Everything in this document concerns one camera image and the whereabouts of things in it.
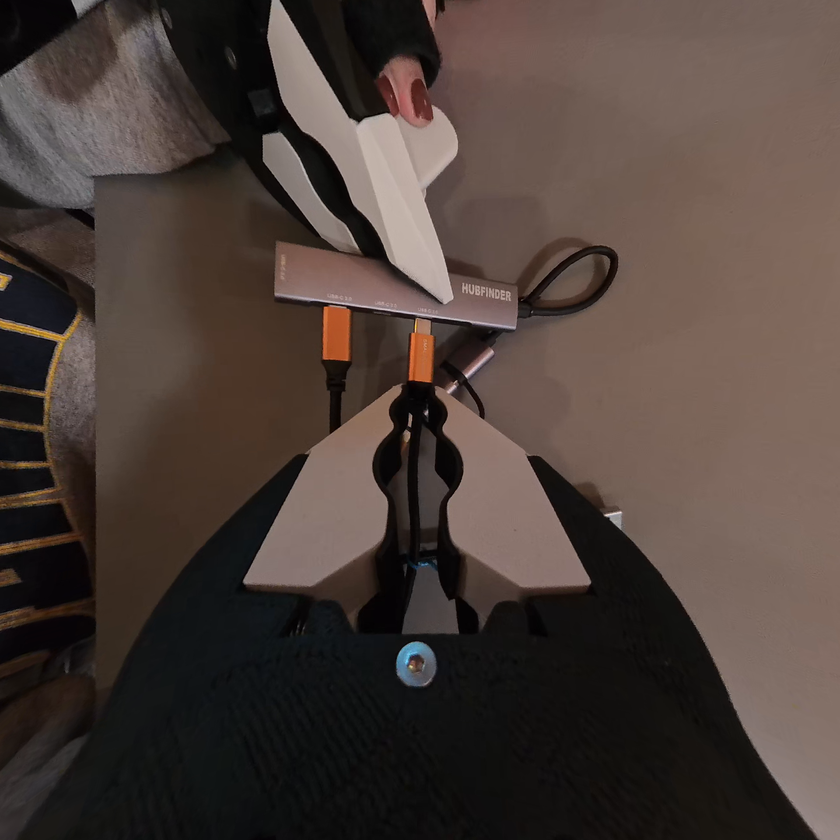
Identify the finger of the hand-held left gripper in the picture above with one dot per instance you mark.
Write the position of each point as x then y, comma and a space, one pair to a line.
400, 197
295, 170

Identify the person's left hand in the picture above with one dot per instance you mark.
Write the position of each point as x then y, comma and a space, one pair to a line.
407, 92

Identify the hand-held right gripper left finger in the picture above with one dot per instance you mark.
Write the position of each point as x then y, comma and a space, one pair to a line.
315, 525

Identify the grey usb hub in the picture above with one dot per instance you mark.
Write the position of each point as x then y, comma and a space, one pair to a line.
472, 364
308, 275

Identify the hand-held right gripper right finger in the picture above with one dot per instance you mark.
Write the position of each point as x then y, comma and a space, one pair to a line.
518, 525

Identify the person's left forearm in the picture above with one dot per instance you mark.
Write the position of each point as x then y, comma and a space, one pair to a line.
98, 118

